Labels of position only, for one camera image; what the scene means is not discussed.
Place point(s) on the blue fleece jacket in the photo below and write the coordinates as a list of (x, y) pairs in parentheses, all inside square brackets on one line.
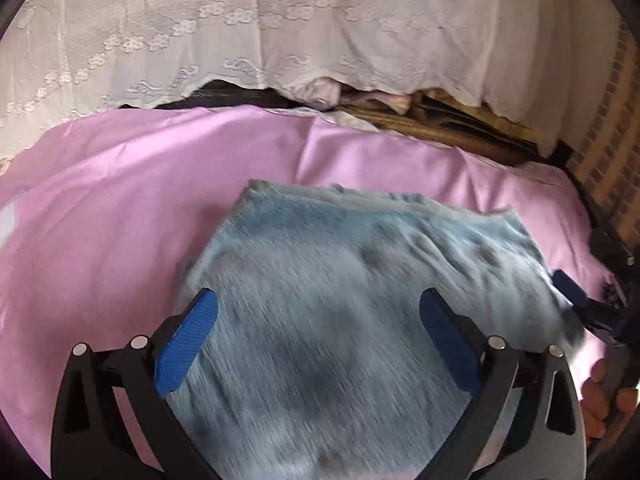
[(325, 310)]

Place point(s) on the black mesh cloth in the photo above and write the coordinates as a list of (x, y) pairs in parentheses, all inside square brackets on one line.
[(225, 95)]

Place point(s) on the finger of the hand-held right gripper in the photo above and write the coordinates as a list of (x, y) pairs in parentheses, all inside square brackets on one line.
[(620, 255), (570, 287)]

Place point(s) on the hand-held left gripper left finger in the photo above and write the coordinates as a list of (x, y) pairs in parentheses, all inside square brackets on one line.
[(187, 340)]

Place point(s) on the white lace cloth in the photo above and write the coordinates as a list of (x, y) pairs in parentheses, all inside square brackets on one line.
[(250, 20)]

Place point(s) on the brown folded blanket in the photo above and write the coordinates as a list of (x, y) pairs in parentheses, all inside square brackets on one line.
[(450, 130)]

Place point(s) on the pink striped folded cloth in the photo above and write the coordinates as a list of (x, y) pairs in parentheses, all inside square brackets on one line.
[(390, 101)]

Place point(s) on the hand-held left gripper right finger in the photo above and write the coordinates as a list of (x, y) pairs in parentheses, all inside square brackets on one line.
[(447, 345)]

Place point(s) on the pink bed sheet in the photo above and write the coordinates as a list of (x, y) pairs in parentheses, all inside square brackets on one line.
[(100, 210)]

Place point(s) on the plaid beige cloth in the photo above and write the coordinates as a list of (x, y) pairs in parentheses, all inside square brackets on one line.
[(615, 135)]

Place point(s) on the person's right hand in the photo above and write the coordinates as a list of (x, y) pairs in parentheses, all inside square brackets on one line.
[(597, 400)]

